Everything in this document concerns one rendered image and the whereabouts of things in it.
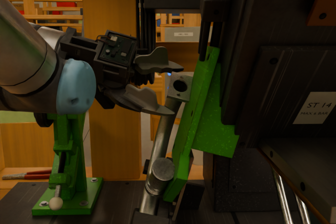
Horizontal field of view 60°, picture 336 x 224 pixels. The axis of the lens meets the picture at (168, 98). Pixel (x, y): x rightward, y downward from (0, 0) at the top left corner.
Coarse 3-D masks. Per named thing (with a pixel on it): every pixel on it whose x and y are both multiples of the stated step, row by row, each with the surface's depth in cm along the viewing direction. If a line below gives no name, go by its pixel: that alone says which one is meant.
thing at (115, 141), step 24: (96, 0) 75; (120, 0) 75; (96, 24) 76; (120, 24) 77; (96, 120) 82; (120, 120) 82; (0, 144) 90; (96, 144) 83; (120, 144) 83; (0, 168) 90; (96, 168) 84; (120, 168) 85
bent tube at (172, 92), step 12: (180, 84) 53; (168, 96) 50; (180, 96) 50; (168, 120) 58; (156, 132) 60; (168, 132) 59; (156, 144) 59; (156, 156) 57; (144, 192) 53; (144, 204) 51; (156, 204) 52
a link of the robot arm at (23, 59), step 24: (0, 0) 27; (0, 24) 27; (24, 24) 30; (0, 48) 28; (24, 48) 30; (48, 48) 34; (0, 72) 30; (24, 72) 32; (48, 72) 34; (72, 72) 36; (0, 96) 38; (24, 96) 35; (48, 96) 36; (72, 96) 36
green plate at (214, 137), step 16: (208, 48) 45; (208, 64) 42; (192, 80) 52; (208, 80) 42; (192, 96) 48; (208, 96) 44; (192, 112) 44; (208, 112) 45; (192, 128) 44; (208, 128) 45; (224, 128) 45; (176, 144) 52; (192, 144) 45; (208, 144) 46; (224, 144) 46
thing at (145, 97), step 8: (128, 88) 49; (136, 88) 48; (144, 88) 46; (128, 96) 49; (136, 96) 49; (144, 96) 48; (152, 96) 46; (144, 104) 49; (152, 104) 48; (144, 112) 50; (152, 112) 49; (160, 112) 49; (168, 112) 49
